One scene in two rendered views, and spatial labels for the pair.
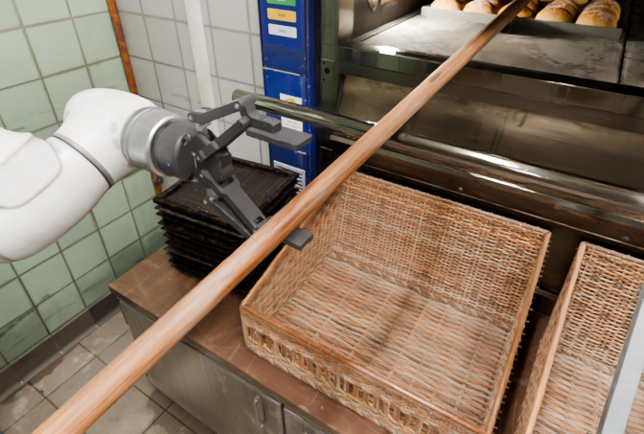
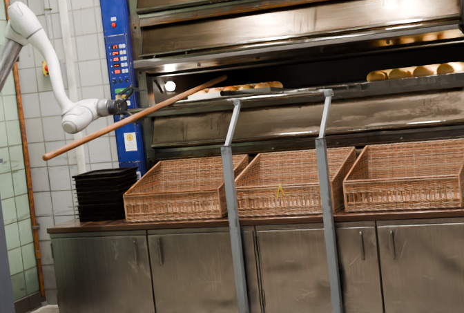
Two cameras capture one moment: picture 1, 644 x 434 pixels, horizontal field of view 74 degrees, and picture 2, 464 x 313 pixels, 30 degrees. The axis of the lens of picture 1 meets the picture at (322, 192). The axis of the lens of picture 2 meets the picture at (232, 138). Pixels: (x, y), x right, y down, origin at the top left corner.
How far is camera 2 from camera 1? 3.94 m
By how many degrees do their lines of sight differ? 32
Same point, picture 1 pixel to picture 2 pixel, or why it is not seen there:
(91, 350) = not seen: outside the picture
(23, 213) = (80, 116)
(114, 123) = (94, 102)
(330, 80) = (147, 121)
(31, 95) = not seen: outside the picture
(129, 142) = (99, 105)
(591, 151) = (249, 118)
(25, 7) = not seen: outside the picture
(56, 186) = (85, 112)
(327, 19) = (142, 95)
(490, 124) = (215, 119)
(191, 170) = (116, 109)
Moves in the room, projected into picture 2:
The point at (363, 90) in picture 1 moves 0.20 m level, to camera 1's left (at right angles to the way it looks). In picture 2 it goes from (163, 122) to (128, 126)
